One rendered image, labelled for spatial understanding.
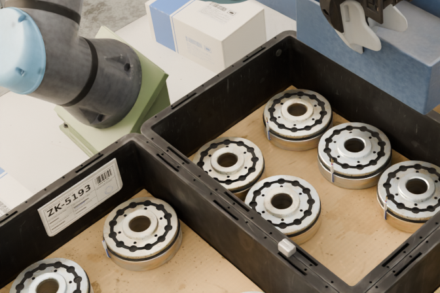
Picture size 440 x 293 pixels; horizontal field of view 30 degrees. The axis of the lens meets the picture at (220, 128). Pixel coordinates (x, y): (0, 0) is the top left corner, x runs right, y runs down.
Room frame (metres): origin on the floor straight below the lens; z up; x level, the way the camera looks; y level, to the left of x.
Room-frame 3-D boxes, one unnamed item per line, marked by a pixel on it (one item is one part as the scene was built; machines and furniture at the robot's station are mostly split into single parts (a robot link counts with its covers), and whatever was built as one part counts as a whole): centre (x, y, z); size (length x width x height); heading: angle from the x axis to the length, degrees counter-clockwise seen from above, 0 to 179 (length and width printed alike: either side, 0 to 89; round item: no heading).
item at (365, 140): (0.79, -0.18, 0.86); 0.05 x 0.05 x 0.01
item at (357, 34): (0.68, -0.16, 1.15); 0.06 x 0.03 x 0.09; 33
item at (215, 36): (1.27, 0.00, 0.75); 0.20 x 0.12 x 0.09; 42
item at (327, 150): (0.79, -0.18, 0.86); 0.10 x 0.10 x 0.01
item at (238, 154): (0.79, 0.00, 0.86); 0.05 x 0.05 x 0.01
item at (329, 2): (0.69, -0.14, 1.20); 0.05 x 0.02 x 0.09; 123
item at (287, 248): (0.58, -0.06, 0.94); 0.02 x 0.01 x 0.01; 36
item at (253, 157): (0.79, 0.00, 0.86); 0.10 x 0.10 x 0.01
